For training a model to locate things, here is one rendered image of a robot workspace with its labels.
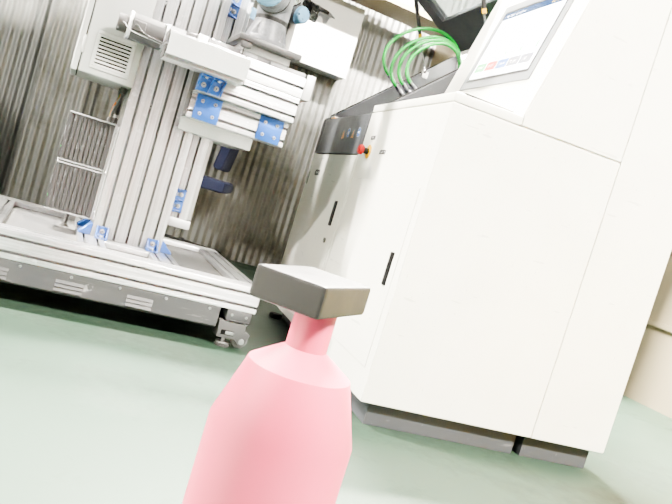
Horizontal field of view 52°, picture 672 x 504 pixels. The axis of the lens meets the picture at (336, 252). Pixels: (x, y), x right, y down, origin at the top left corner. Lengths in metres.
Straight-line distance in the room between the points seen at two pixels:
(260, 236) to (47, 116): 1.59
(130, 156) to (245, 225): 2.46
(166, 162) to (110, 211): 0.26
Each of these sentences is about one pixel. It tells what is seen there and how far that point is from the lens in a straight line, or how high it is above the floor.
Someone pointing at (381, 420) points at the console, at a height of 0.02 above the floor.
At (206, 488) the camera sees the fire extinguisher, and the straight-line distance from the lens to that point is 0.57.
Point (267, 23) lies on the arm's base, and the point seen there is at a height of 1.11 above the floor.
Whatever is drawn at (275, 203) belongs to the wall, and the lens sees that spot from 4.99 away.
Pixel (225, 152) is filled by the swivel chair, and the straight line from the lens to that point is 4.37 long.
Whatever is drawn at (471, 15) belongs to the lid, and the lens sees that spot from 3.24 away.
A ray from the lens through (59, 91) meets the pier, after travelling 4.68.
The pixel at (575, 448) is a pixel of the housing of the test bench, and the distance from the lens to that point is 2.44.
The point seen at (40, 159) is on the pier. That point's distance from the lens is 4.68.
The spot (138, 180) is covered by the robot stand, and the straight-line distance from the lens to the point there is 2.59.
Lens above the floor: 0.58
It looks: 4 degrees down
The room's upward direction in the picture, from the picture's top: 17 degrees clockwise
